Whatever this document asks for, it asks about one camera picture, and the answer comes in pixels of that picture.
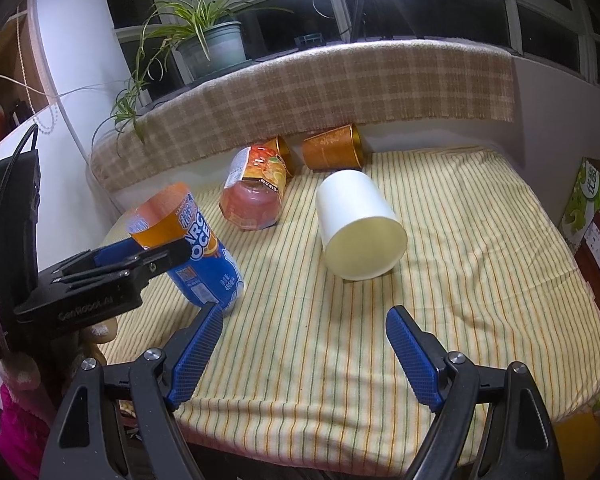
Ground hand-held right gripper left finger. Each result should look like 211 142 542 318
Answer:
40 302 226 480

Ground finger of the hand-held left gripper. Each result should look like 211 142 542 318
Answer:
54 238 192 288
92 237 144 268

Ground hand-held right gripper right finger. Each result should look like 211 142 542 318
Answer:
385 305 566 480

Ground blue and orange paper cup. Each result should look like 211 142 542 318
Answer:
126 182 245 317

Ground person's left forearm pink sleeve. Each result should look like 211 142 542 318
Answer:
0 382 57 480

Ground pink cup with orange label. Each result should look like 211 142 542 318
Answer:
219 144 288 232

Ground white paper cup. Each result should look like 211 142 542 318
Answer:
316 169 408 281

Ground gold orange paper cup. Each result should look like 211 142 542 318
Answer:
301 123 366 172
272 135 295 177

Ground person's left hand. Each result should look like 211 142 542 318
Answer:
0 316 119 402

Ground yellow striped cloth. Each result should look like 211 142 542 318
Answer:
100 145 600 477

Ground potted spider plant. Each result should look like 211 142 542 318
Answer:
92 0 294 144

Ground green paper bag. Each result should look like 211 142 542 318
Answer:
560 157 600 248

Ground beige plaid blanket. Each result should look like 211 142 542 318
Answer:
90 40 516 192

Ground white framed window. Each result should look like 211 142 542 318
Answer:
100 0 600 97

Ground white bead string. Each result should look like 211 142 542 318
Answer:
15 7 62 134

